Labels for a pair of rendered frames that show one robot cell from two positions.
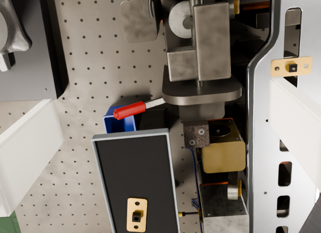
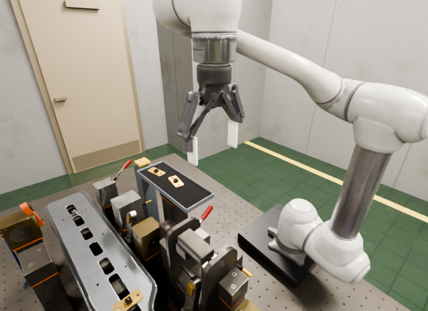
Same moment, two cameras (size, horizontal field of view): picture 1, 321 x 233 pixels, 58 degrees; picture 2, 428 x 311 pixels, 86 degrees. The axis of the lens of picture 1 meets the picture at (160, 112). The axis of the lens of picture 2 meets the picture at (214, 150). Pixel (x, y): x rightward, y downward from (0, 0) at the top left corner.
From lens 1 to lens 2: 47 cm
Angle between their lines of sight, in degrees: 46
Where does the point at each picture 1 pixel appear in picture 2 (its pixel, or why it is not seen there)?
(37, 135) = (232, 136)
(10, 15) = (287, 252)
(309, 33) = not seen: outside the picture
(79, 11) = (262, 285)
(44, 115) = (234, 141)
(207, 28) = (202, 245)
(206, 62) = (192, 234)
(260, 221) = (97, 220)
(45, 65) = (255, 243)
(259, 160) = (117, 246)
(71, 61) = (246, 257)
